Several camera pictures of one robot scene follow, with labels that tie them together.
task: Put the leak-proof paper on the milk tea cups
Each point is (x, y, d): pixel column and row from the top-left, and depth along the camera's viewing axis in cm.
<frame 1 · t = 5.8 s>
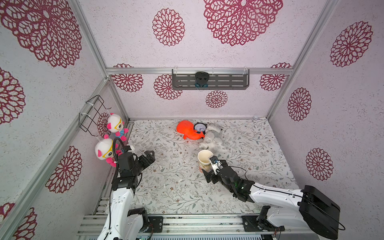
left hand: (149, 156, 82), fingers open
right hand: (209, 164, 82), fingers open
orange plastic toy: (186, 128, 109), point 7 cm above the table
small round clock: (200, 127, 115), point 3 cm above the table
grey white plush toy: (213, 141, 95), point 12 cm above the table
upper pink white doll: (115, 125, 95), point 18 cm above the table
lower pink white doll: (102, 150, 79), point 21 cm above the table

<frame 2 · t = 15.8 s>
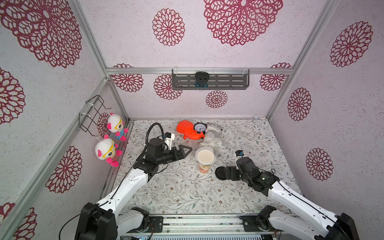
left hand: (187, 151, 77), fingers open
right hand: (230, 167, 82), fingers open
black cup lid: (220, 173, 91), point 2 cm above the table
the other named things where they were.

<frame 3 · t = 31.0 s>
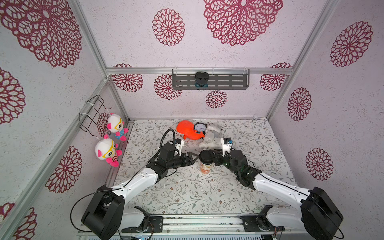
left hand: (195, 158, 81), fingers open
right hand: (210, 151, 82), fingers open
black cup lid: (206, 156, 80), point 19 cm above the table
the other named things where they were.

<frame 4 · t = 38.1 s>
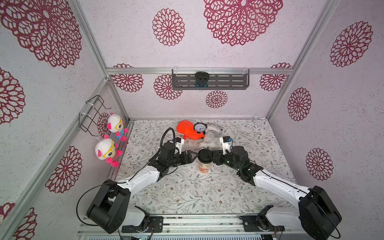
left hand: (195, 156, 83), fingers open
right hand: (209, 152, 81), fingers open
the named things where they were.

